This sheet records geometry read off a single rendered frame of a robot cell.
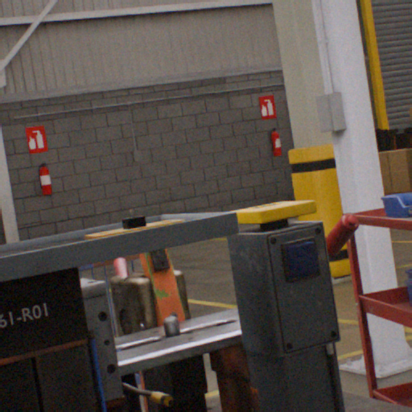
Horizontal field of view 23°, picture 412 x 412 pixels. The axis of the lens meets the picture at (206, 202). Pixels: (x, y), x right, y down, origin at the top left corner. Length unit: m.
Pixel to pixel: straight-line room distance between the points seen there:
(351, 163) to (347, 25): 0.68
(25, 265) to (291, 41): 7.58
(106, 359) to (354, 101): 4.13
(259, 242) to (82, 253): 0.19
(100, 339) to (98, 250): 0.23
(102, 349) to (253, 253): 0.19
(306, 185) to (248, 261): 7.33
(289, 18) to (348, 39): 3.24
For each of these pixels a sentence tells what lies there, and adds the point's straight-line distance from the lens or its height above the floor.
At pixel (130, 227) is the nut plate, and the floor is 1.16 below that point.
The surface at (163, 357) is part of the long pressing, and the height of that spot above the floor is 1.00.
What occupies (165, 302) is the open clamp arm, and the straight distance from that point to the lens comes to 1.40.
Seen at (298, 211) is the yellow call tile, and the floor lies 1.15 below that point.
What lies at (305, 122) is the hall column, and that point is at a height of 1.30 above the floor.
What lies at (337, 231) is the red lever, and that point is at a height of 1.12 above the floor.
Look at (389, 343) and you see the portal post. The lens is 5.17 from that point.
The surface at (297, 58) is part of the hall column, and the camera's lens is 8.25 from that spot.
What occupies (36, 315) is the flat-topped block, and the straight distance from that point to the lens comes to 0.80.
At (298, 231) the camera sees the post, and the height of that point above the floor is 1.14.
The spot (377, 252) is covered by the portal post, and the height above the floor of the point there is 0.58.
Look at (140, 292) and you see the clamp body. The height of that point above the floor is 1.04.
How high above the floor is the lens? 1.22
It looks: 3 degrees down
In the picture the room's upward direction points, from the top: 9 degrees counter-clockwise
